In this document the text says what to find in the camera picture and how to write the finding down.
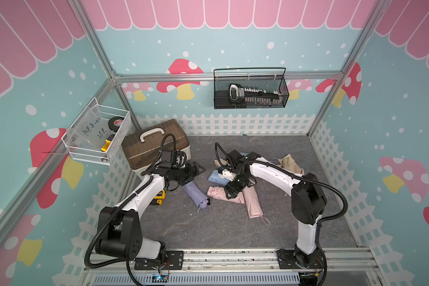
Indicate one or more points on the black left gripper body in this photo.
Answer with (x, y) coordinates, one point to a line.
(180, 171)

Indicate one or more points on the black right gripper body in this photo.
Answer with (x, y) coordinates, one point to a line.
(238, 178)

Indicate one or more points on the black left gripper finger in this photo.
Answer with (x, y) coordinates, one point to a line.
(197, 169)
(186, 181)

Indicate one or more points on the beige umbrella sleeve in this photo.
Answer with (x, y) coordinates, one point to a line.
(288, 163)

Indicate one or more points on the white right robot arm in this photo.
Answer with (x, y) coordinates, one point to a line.
(308, 200)

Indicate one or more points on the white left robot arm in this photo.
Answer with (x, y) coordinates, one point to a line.
(119, 236)

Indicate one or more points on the purple sleeved umbrella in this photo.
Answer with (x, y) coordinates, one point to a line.
(200, 199)

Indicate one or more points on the light blue sleeved umbrella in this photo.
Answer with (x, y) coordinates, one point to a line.
(217, 179)

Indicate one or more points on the beige sleeved umbrella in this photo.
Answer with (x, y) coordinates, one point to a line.
(222, 164)

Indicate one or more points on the yellow tape measure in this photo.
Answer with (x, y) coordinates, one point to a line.
(159, 198)

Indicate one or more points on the pink sleeved umbrella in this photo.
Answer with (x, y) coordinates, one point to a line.
(253, 205)

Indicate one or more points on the brown and cream toolbox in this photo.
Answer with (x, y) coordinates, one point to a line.
(142, 148)

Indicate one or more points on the yellow tool in bin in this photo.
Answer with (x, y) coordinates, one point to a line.
(107, 143)

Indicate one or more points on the socket set in basket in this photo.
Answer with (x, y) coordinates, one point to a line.
(254, 97)

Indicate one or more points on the black tape roll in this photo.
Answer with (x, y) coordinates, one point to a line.
(115, 123)

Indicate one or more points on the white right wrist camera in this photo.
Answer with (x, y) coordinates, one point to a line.
(226, 174)

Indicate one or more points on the black wire mesh basket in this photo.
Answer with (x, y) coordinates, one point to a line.
(268, 78)

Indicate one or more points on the clear plastic wall bin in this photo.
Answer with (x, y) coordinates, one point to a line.
(86, 136)

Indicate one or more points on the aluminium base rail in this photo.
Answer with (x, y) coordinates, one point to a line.
(243, 267)

